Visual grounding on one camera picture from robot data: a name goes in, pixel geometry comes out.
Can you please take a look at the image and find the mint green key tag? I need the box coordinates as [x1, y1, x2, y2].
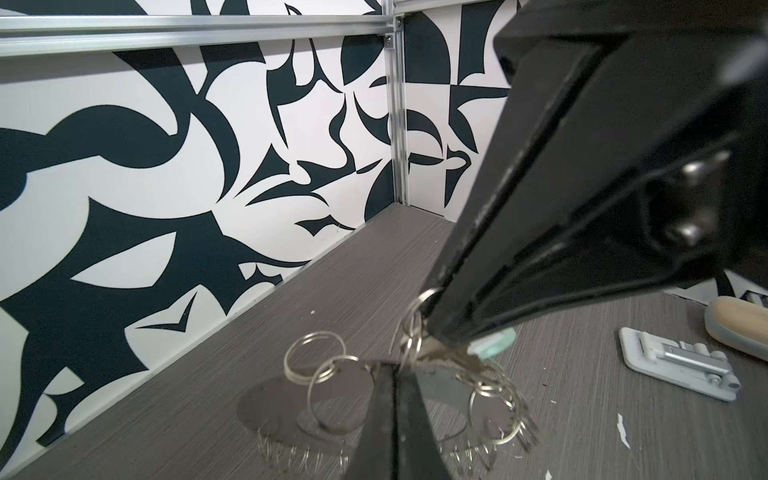
[467, 327, 517, 361]

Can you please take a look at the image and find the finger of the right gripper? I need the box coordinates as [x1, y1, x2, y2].
[421, 1, 767, 348]

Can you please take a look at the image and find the white door latch plate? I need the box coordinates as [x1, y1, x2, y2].
[618, 327, 742, 402]

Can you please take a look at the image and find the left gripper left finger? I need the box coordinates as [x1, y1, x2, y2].
[343, 363, 397, 480]

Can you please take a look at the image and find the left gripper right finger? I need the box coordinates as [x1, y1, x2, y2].
[395, 370, 451, 480]

